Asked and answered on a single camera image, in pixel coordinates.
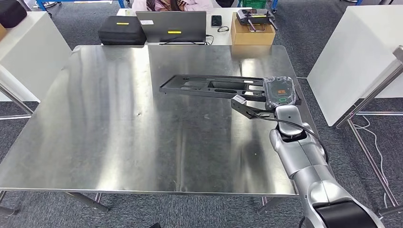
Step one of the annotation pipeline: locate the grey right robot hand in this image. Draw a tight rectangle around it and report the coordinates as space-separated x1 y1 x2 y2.
263 76 298 111

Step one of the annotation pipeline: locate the black plastic plate bracket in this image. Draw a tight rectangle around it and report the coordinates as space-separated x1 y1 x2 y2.
159 74 302 106

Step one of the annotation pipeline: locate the stainless steel workbench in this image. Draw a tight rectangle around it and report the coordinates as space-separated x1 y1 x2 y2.
0 44 319 218

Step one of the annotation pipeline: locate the white panel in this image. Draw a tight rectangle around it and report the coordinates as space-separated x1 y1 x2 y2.
307 4 403 127

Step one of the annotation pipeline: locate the white desk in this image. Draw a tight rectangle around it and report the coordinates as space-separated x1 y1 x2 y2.
116 7 252 46

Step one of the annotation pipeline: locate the black device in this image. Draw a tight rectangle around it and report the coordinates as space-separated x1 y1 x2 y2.
236 8 279 32

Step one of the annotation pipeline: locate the green plastic crate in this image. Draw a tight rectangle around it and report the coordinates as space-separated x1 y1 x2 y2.
241 0 268 9

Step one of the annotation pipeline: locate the person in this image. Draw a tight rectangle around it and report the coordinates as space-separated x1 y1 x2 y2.
132 0 215 12

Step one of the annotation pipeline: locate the grey laptop with yellow sticker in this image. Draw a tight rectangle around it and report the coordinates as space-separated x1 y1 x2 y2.
135 11 208 45

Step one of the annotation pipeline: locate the black bag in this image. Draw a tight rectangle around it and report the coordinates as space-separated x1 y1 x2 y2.
97 16 147 46

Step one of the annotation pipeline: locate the white cabinet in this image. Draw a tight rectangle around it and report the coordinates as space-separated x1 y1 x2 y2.
0 11 72 103

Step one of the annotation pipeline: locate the black soft case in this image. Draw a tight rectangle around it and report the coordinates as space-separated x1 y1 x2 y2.
0 0 28 29

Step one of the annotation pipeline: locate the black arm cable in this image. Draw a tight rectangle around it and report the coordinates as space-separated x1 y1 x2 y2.
255 114 330 164

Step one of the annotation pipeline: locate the pale wrist camera on bracket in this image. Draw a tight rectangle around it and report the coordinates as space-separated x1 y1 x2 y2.
230 95 278 120

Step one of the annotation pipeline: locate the white floor cable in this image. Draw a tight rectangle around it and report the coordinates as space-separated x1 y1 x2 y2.
352 114 389 210

